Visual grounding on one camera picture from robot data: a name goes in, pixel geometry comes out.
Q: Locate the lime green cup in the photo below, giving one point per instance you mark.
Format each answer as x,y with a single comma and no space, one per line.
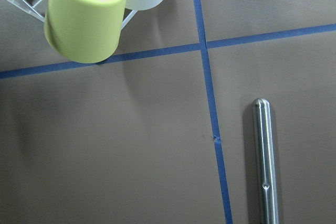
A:
84,31

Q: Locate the stainless steel muddler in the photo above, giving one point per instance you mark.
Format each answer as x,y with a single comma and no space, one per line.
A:
266,161

